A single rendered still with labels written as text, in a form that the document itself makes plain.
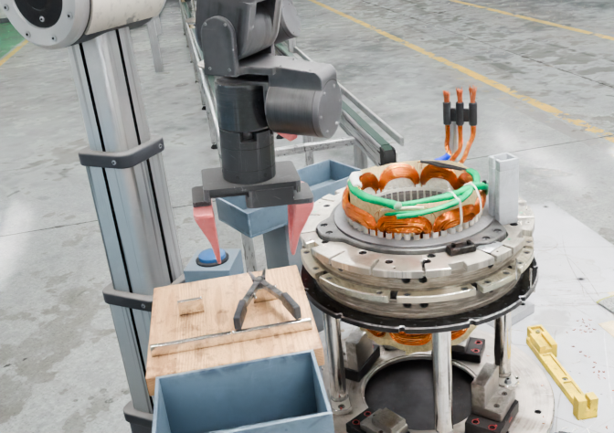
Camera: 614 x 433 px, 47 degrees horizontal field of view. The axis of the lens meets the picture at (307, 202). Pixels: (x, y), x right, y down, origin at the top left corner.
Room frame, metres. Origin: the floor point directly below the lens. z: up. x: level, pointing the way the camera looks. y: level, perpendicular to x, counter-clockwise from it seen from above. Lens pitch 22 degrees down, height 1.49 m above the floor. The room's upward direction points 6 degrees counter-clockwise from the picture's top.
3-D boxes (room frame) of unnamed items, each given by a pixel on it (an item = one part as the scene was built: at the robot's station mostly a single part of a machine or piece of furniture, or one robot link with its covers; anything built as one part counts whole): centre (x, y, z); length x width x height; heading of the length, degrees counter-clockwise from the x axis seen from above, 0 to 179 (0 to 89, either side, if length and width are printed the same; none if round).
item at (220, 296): (0.72, 0.11, 1.05); 0.20 x 0.19 x 0.02; 7
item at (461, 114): (0.97, -0.23, 1.21); 0.04 x 0.04 x 0.03; 11
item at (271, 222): (1.14, 0.02, 0.92); 0.25 x 0.11 x 0.28; 123
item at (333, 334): (0.88, -0.02, 0.91); 0.02 x 0.02 x 0.21
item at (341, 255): (0.88, -0.14, 1.09); 0.32 x 0.32 x 0.01
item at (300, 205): (0.71, 0.03, 1.19); 0.07 x 0.07 x 0.09; 8
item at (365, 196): (0.85, -0.08, 1.15); 0.15 x 0.04 x 0.02; 11
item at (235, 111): (0.70, 0.05, 1.32); 0.07 x 0.06 x 0.07; 62
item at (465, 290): (0.74, -0.14, 1.05); 0.09 x 0.04 x 0.01; 101
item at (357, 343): (0.95, -0.05, 0.85); 0.06 x 0.04 x 0.05; 147
